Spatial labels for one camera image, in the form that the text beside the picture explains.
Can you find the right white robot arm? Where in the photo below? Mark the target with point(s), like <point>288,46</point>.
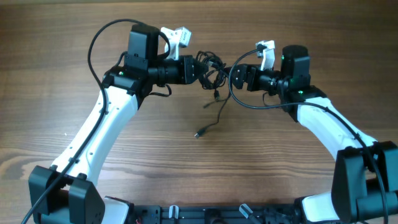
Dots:
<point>364,182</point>

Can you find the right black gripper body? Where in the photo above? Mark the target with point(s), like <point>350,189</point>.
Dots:
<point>249,77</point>

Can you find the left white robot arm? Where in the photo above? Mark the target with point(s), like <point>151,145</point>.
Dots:
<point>66,191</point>

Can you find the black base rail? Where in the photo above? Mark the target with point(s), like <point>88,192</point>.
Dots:
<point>270,213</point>

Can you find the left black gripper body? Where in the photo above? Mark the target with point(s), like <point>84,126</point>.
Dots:
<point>182,63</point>

